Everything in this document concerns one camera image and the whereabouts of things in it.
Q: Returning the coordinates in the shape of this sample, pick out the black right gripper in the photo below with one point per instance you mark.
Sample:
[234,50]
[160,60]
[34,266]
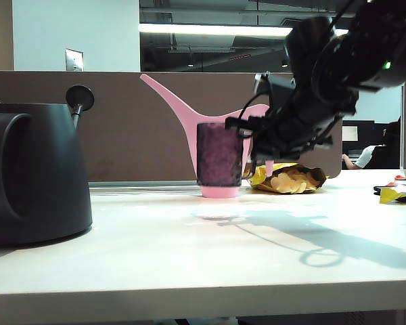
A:
[291,132]

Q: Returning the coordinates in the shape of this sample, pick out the dark textured glass cup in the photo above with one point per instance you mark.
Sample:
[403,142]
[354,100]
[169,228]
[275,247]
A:
[218,155]

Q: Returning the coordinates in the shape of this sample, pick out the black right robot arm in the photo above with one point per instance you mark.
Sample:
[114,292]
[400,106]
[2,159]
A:
[375,44]

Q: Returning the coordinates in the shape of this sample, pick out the pink plastic watering can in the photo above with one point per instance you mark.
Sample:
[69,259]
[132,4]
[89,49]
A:
[182,108]

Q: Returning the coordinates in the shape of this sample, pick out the yellow open chips bag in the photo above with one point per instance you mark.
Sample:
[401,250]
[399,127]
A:
[291,181]

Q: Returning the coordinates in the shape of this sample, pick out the long white ceiling light strip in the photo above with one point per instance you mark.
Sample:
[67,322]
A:
[223,29]

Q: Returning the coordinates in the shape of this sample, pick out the white background monitor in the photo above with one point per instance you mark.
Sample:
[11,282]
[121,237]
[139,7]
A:
[349,134]

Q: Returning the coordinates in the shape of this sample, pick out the wide brown desk divider panel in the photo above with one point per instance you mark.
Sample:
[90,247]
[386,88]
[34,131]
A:
[122,142]

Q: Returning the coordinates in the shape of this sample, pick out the seated person in white shirt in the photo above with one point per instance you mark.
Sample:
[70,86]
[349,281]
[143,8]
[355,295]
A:
[367,155]

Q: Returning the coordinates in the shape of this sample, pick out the small black flat object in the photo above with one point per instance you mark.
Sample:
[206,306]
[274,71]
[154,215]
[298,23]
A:
[379,189]

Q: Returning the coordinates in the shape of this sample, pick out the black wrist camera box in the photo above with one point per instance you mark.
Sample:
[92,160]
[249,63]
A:
[277,86]

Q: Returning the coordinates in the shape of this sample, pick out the silver desk rail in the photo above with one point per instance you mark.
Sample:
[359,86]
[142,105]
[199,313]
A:
[138,188]

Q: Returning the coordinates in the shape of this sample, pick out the silver wall switch plate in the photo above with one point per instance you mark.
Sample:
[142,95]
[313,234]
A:
[74,61]

